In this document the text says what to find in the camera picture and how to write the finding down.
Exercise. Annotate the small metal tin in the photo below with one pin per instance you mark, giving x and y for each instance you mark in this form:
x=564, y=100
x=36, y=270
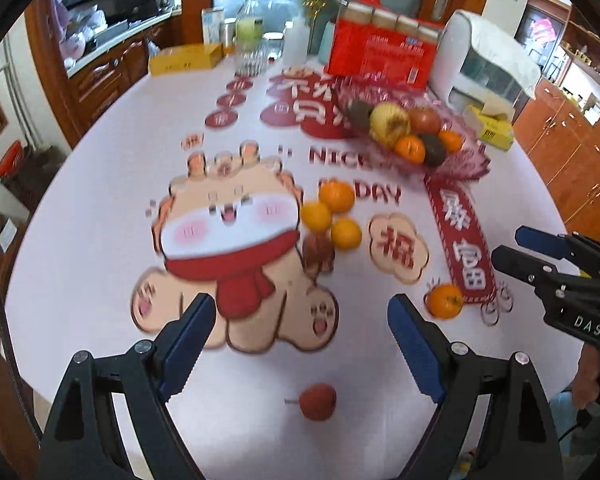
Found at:
x=228, y=35

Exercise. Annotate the small orange tangerine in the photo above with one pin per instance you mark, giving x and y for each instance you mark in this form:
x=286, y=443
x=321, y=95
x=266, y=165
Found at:
x=316, y=216
x=346, y=233
x=336, y=195
x=445, y=301

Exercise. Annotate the red apple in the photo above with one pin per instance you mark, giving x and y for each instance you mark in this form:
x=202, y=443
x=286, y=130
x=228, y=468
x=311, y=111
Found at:
x=425, y=120

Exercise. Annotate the clear glass tumbler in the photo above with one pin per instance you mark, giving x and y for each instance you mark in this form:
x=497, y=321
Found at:
x=252, y=62

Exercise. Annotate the small white blue box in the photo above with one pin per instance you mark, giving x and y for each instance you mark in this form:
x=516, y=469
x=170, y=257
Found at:
x=212, y=25

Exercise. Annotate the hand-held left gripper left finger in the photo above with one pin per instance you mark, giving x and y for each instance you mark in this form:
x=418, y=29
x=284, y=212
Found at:
x=185, y=350

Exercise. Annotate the white plastic bottle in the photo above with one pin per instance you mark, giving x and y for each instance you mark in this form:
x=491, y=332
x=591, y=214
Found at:
x=295, y=42

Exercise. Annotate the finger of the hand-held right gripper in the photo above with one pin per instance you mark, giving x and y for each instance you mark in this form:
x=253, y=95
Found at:
x=520, y=266
x=535, y=237

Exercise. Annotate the yellow tissue box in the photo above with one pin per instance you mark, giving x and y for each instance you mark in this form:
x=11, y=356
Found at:
x=495, y=132

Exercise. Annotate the white countertop appliance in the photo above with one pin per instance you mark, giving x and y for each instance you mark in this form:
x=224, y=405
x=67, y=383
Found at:
x=450, y=75

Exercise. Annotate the dark green avocado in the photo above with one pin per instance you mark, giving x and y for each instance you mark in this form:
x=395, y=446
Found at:
x=433, y=150

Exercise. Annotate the wooden wall cabinets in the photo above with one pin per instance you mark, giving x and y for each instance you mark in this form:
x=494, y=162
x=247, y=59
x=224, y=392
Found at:
x=580, y=170

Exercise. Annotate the red wall decoration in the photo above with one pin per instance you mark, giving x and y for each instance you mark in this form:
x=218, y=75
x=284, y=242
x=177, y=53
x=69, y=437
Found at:
x=542, y=30

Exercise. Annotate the pink plastic bag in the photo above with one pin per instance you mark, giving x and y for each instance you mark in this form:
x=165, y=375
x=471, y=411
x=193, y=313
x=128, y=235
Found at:
x=75, y=40

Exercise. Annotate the wooden kitchen counter cabinet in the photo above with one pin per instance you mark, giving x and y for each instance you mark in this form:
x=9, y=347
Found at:
x=110, y=85

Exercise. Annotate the red pack of paper cups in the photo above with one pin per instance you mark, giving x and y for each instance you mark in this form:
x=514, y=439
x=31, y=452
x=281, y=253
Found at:
x=380, y=55

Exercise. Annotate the white cloth cover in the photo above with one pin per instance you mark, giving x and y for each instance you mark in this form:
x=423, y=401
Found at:
x=500, y=45

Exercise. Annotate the small glass jar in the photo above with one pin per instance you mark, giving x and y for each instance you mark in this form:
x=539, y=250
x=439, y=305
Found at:
x=274, y=47

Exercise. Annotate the small red lychee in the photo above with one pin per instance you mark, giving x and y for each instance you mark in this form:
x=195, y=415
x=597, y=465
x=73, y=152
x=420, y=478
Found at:
x=319, y=252
x=319, y=400

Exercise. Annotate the flat yellow carton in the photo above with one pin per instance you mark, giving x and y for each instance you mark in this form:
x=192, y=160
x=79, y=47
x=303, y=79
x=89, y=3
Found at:
x=185, y=59

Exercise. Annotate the dark brown banana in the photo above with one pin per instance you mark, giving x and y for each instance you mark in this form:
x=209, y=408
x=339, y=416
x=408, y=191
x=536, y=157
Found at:
x=358, y=112

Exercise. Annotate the pink glass fruit bowl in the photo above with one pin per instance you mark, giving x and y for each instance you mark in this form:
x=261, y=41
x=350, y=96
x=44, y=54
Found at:
x=460, y=167

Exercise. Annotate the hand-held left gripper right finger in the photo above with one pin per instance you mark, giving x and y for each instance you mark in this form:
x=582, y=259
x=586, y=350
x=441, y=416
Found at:
x=415, y=350

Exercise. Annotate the yellow pear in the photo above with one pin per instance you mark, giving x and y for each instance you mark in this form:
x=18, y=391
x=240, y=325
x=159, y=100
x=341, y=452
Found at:
x=387, y=120

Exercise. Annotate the person's right hand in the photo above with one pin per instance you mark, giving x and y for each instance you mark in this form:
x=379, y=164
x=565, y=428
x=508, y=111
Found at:
x=586, y=375

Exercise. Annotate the clear bottle with green label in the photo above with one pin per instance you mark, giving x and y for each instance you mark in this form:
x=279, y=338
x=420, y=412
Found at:
x=250, y=25

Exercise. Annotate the teal container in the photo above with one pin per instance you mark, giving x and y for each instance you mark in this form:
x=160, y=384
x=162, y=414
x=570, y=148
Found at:
x=326, y=42

